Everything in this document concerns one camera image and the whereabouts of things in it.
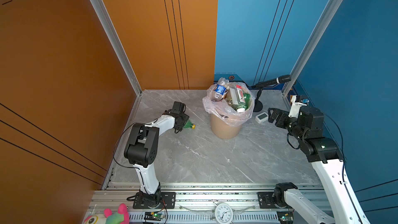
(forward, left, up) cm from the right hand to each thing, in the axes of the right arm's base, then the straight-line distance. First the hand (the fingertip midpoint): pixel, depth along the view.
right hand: (275, 111), depth 69 cm
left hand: (+16, +44, -26) cm, 54 cm away
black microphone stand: (+28, -5, -28) cm, 40 cm away
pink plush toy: (-36, +69, -27) cm, 82 cm away
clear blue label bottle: (+16, +23, -1) cm, 28 cm away
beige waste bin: (+5, +22, -24) cm, 33 cm away
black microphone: (+24, -11, -2) cm, 26 cm away
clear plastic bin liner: (+2, +24, -2) cm, 24 cm away
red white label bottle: (+11, +15, +1) cm, 18 cm away
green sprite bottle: (+11, +42, -28) cm, 52 cm away
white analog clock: (-35, +24, -27) cm, 51 cm away
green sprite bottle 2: (+10, +10, -4) cm, 15 cm away
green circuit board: (-36, +56, -32) cm, 74 cm away
